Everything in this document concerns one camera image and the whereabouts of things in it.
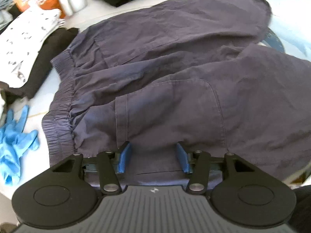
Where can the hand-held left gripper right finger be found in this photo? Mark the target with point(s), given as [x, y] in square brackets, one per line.
[183, 159]

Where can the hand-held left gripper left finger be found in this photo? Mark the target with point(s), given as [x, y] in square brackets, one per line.
[125, 157]

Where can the navy blue shorts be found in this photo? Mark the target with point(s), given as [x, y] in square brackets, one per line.
[170, 77]

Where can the blue rubber gloves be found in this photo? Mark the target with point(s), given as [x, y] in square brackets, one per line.
[14, 143]

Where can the white patterned folded garment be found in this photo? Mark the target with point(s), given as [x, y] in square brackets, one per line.
[24, 38]

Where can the white container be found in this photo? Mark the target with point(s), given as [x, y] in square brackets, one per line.
[74, 0]

